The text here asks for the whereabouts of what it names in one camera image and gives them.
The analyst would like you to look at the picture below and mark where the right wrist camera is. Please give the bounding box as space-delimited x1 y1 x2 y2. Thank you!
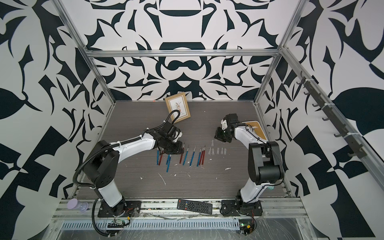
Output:
221 119 228 131

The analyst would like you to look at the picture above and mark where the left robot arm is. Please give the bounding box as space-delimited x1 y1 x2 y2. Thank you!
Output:
73 122 183 208

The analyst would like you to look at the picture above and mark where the black wall hook rail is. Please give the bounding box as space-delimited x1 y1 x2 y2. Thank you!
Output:
298 76 368 159

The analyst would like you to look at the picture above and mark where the wooden picture frame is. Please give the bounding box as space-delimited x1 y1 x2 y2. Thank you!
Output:
165 92 191 123

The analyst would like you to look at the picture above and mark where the red carving knife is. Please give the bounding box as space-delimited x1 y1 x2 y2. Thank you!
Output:
201 146 206 165
199 147 204 166

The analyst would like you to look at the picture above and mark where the white cable duct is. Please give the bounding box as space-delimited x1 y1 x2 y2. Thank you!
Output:
61 219 241 231

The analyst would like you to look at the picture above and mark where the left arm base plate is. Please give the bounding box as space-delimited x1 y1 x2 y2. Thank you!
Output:
98 201 142 218

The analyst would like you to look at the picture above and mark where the white box with wooden lid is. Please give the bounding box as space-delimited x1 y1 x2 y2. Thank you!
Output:
244 121 267 141

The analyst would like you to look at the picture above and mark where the black remote control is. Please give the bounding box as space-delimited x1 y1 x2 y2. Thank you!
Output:
177 199 213 215

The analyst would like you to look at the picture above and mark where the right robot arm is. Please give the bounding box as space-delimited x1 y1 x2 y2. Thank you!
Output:
215 114 285 205

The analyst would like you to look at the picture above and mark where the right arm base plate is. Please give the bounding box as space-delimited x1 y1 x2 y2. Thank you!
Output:
220 200 263 217

